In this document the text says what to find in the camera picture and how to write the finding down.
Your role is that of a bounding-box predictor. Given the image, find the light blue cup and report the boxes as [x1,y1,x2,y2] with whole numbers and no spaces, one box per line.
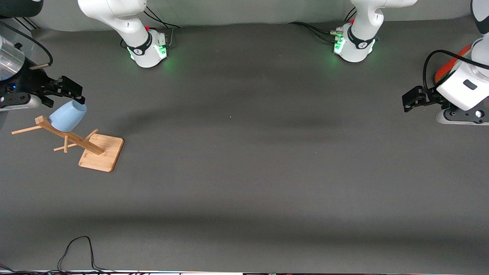
[49,100,87,133]

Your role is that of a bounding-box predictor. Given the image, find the wooden cup rack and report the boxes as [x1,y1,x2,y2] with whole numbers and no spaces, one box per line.
[11,115,125,173]

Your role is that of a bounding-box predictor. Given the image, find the orange round disc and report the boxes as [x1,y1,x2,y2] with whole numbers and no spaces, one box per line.
[435,44,474,83]

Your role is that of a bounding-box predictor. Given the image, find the black right arm base cables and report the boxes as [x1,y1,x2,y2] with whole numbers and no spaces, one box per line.
[121,5,181,49]

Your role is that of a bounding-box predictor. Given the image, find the black arm base cables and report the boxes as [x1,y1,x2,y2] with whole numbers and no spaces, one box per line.
[288,7,358,39]
[121,5,181,49]

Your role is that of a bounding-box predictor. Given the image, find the black left arm base cables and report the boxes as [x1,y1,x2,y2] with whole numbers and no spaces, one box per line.
[288,7,358,39]

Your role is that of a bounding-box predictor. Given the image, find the thin black table cable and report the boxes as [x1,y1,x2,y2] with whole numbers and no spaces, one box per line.
[57,236,115,274]

